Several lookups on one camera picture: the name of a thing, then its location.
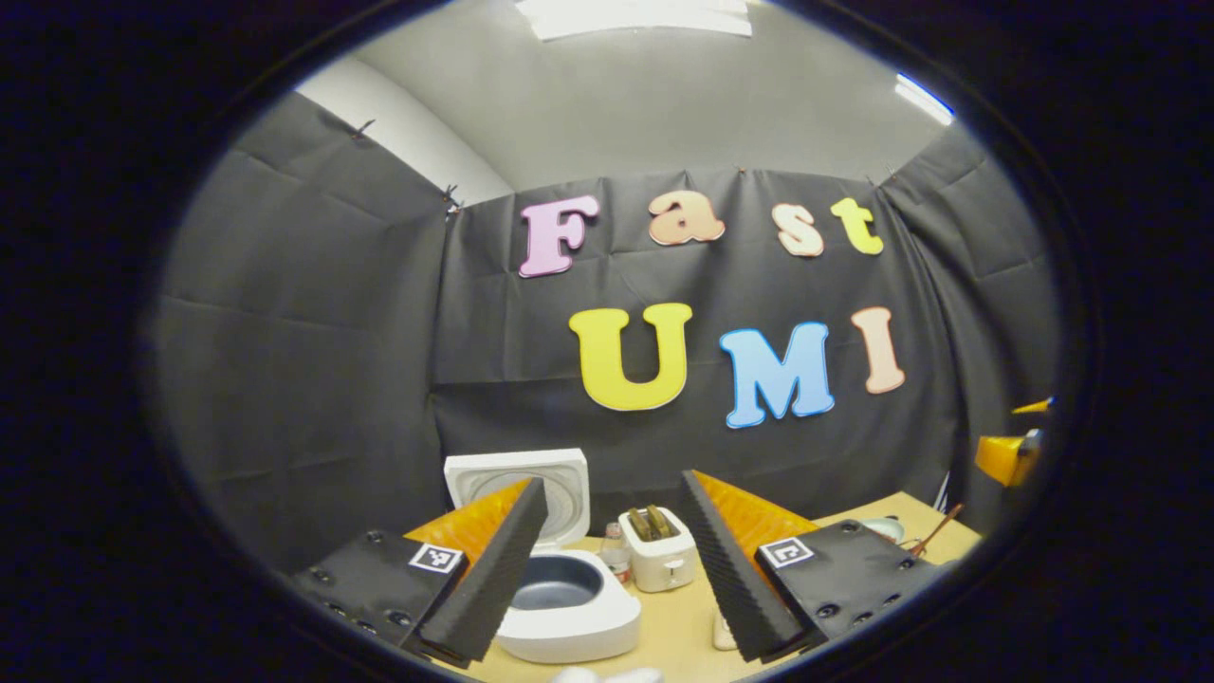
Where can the pale green plate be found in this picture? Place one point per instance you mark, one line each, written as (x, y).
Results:
(887, 528)

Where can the small ceiling light panel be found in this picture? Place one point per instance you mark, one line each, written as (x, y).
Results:
(925, 98)

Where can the white rice cooker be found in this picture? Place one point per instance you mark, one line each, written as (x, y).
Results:
(588, 628)

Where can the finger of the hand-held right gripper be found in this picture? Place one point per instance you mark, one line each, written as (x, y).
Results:
(1036, 407)
(1005, 458)

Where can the large ceiling light panel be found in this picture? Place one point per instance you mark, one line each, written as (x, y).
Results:
(635, 16)

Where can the black backdrop cloth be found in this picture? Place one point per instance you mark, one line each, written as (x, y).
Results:
(313, 379)

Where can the small bottle with red label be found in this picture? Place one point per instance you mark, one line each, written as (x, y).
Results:
(618, 566)

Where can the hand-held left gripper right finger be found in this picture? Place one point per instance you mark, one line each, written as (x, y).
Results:
(726, 569)

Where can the brown bread slice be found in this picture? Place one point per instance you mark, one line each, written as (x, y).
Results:
(660, 520)
(641, 525)

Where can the white toaster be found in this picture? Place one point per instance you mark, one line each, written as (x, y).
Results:
(661, 569)

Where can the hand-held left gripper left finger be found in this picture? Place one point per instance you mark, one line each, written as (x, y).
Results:
(495, 579)

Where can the wooden spoon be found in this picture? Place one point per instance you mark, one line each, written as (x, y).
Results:
(944, 524)

